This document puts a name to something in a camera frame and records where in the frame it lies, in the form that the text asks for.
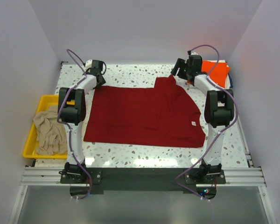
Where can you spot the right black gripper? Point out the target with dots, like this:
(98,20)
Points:
(180,63)

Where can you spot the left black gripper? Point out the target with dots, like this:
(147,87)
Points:
(103,82)

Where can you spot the dark red t shirt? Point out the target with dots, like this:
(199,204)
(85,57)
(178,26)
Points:
(164,115)

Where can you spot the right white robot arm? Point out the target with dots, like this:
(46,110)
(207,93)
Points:
(218,111)

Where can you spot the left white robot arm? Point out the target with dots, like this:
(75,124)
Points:
(72,107)

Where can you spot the folded blue t shirt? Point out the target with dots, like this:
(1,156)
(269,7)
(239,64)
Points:
(231,81)

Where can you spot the beige t shirt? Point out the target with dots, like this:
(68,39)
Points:
(51,135)

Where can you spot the yellow plastic tray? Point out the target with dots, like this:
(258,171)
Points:
(31,145)

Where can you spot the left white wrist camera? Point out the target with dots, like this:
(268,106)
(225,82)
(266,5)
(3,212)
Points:
(88,64)

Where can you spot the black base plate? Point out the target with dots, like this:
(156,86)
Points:
(99,180)

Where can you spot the aluminium frame rail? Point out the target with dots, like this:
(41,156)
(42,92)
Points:
(49,176)

